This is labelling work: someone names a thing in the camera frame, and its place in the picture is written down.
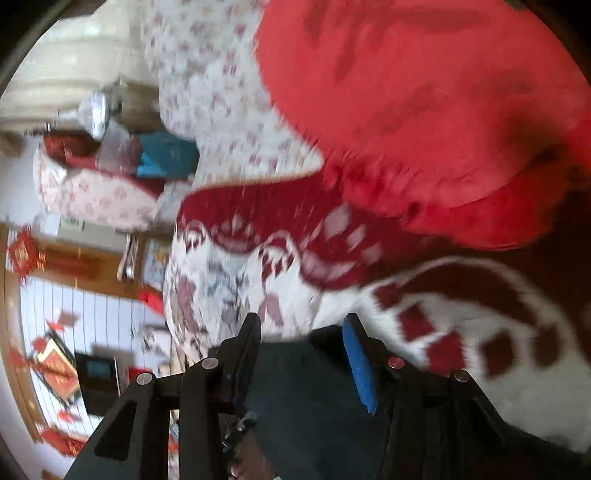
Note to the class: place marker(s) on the silver plastic bag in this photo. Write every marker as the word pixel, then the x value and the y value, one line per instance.
pixel 98 113

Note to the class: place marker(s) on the red cloth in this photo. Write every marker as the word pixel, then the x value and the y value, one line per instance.
pixel 392 92

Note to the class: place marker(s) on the red gold wall decoration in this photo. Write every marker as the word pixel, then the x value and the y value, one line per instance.
pixel 57 369

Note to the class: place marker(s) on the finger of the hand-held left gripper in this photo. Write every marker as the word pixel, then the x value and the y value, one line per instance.
pixel 238 434

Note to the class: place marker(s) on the floral bedspread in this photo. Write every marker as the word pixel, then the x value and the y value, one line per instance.
pixel 231 277

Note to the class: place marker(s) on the floral pillow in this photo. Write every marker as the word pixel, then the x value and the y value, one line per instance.
pixel 92 198

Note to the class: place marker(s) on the cream headboard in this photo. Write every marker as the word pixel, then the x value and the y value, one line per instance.
pixel 69 60

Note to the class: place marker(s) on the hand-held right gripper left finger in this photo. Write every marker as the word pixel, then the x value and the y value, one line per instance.
pixel 240 369

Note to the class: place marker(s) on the black pants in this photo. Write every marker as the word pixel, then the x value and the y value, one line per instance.
pixel 314 415

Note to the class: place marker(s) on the black screen device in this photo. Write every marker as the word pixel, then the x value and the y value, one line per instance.
pixel 97 383

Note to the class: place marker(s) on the red knot wall decoration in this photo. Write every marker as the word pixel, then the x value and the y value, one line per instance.
pixel 23 254

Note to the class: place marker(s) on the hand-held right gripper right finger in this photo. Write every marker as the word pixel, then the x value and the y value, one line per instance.
pixel 358 364

